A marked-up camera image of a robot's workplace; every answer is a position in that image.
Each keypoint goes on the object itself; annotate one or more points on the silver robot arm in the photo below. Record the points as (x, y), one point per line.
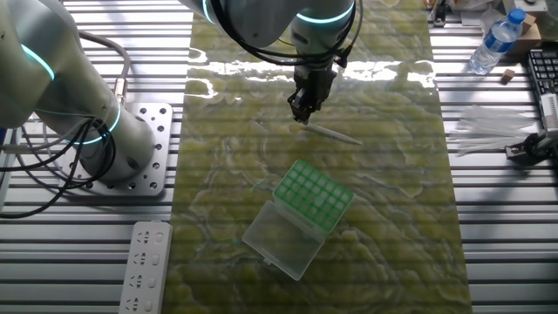
(35, 87)

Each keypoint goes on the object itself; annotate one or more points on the white power strip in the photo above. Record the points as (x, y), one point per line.
(146, 266)

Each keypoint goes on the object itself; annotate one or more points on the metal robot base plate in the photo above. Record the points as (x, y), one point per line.
(159, 131)

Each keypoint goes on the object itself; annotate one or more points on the large clear pipette tip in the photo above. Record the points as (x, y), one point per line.
(331, 134)

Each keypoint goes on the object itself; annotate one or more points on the white box with black knob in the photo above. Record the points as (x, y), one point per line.
(521, 6)

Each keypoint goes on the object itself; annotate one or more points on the pile of clear pipette tips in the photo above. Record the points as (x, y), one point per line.
(488, 131)

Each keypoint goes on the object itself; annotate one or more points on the ribbed silver depth camera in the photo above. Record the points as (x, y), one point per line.
(550, 111)

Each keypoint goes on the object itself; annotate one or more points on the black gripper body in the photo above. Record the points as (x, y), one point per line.
(314, 85)

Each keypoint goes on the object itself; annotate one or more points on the green marble pattern mat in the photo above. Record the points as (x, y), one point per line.
(392, 218)

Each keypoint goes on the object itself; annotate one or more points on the small wooden cube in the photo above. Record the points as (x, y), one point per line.
(508, 76)

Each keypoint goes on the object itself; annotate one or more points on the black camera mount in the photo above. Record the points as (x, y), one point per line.
(534, 146)

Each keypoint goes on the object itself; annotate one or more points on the black keyboard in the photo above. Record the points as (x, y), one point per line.
(545, 70)

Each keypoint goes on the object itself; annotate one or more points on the cardboard box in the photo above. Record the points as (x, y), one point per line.
(529, 41)

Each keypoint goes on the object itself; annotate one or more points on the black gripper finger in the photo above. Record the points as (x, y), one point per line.
(297, 111)
(311, 110)

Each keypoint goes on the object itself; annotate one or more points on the clear water bottle blue cap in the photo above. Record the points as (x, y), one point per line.
(497, 41)

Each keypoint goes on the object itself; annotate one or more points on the green pipette tip holder box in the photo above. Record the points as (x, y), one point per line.
(314, 196)

